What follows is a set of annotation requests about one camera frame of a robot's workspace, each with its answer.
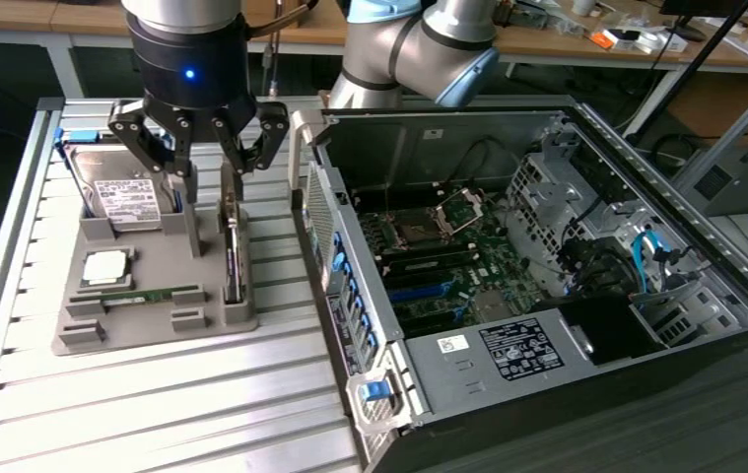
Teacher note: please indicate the blue disk carrier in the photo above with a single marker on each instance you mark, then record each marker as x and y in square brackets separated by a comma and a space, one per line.
[84, 135]

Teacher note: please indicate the metal socket cover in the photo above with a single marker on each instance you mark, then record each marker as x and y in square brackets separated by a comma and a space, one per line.
[469, 196]

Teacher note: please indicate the grey power supply unit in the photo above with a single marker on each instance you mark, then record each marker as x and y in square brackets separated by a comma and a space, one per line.
[453, 379]

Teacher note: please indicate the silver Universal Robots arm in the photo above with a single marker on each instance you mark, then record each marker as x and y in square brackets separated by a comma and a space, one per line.
[413, 39]

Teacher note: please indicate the white cup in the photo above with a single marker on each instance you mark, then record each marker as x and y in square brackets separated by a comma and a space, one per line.
[585, 6]

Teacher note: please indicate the blue expansion slot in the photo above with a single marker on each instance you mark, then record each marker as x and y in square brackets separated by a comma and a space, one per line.
[413, 294]

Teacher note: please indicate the green motherboard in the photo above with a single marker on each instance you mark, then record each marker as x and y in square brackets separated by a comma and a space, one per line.
[498, 266]

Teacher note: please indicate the black monitor stand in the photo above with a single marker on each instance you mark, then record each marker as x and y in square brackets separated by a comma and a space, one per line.
[689, 32]

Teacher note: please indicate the green RAM stick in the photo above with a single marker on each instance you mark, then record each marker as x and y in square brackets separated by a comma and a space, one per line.
[143, 294]

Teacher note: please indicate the wooden desk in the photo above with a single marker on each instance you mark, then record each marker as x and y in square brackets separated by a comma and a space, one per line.
[19, 20]
[722, 56]

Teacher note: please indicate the blue case latch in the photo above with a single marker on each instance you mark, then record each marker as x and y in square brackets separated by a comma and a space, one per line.
[374, 390]

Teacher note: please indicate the perforated metal drive cage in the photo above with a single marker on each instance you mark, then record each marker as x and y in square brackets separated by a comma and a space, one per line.
[545, 192]

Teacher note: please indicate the black RAM stick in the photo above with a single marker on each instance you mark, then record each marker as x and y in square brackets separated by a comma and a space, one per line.
[426, 261]

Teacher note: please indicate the CPU socket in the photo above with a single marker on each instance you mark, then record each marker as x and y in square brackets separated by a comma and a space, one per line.
[419, 229]

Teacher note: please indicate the grey computer tower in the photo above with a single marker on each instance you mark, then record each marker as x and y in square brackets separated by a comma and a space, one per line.
[742, 182]

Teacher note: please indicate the metal disk bay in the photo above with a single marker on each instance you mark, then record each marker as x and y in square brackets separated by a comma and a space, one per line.
[689, 315]

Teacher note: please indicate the black slanted pole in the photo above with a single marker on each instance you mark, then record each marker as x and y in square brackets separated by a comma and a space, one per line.
[709, 49]

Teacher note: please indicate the graphics card with metal bracket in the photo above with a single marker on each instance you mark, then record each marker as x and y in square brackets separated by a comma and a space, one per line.
[234, 256]

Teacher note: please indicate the grey plastic parts rack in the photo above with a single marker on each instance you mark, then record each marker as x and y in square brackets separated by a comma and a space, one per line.
[150, 325]

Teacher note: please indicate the grey chipset heatsink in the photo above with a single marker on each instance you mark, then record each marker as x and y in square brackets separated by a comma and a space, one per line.
[495, 305]

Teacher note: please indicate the brown cardboard box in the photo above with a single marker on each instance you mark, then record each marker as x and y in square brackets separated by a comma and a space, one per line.
[258, 10]

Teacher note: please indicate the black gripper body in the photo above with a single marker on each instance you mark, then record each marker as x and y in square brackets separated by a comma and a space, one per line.
[183, 64]

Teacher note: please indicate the small orange box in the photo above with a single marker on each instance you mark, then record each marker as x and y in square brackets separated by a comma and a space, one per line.
[603, 39]

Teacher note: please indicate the silver CPU chip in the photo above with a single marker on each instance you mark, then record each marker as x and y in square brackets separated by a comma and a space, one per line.
[106, 268]

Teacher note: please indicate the small white box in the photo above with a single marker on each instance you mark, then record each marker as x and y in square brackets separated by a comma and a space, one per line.
[659, 43]

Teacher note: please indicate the silver hard disk drive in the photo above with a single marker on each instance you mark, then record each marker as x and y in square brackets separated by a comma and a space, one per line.
[123, 197]

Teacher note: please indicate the open black PC case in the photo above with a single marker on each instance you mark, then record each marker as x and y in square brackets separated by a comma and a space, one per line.
[321, 212]

